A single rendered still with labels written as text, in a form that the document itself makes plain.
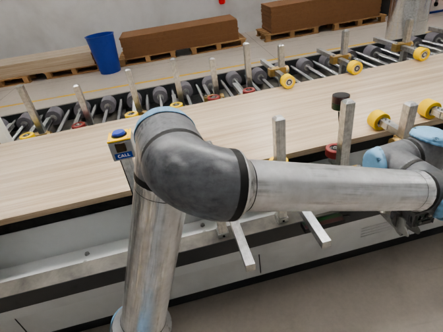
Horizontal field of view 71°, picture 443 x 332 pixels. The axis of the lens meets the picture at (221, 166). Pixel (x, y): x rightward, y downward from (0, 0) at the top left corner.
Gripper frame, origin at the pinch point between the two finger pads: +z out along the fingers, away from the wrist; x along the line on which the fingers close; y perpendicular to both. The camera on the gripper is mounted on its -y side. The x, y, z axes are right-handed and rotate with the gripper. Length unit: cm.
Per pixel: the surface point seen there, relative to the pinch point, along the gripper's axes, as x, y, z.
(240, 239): -50, -11, -2
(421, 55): 99, -116, -15
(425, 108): 46, -49, -15
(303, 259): -9, -51, 68
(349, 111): -4.6, -27.4, -31.8
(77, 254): -118, -47, 20
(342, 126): -6.1, -28.5, -26.1
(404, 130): 18.9, -28.0, -19.2
